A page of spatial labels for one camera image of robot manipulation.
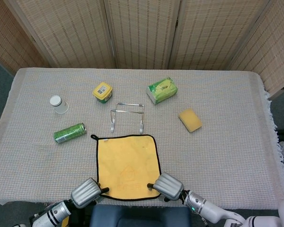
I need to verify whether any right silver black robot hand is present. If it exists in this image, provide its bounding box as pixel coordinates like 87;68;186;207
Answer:
147;172;185;201

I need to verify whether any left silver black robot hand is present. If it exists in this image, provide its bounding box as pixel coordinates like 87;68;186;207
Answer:
70;177;110;209

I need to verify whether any yellow cloth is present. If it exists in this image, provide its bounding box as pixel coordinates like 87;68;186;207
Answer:
90;134;162;201

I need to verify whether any blue padded seat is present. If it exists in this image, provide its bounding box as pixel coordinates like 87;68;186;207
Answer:
89;204;192;227

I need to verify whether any beige woven tablecloth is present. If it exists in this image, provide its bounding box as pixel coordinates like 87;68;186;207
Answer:
0;68;284;211

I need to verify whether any green drink can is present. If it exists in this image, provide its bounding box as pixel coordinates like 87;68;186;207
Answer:
53;122;88;144

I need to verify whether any yellow sponge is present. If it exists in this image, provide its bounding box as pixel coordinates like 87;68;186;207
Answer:
178;108;203;133

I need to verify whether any white paper cup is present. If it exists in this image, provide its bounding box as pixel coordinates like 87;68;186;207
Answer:
49;95;70;114

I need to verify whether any green tissue pack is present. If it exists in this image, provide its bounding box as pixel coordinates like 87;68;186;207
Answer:
146;76;178;105

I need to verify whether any green tub with yellow lid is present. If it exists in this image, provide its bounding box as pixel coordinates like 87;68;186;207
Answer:
92;81;114;104

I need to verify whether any woven folding screen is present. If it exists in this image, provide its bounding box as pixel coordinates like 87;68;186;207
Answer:
0;0;284;100

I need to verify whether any metal wire rack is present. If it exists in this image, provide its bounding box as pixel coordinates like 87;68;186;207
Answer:
109;102;146;135

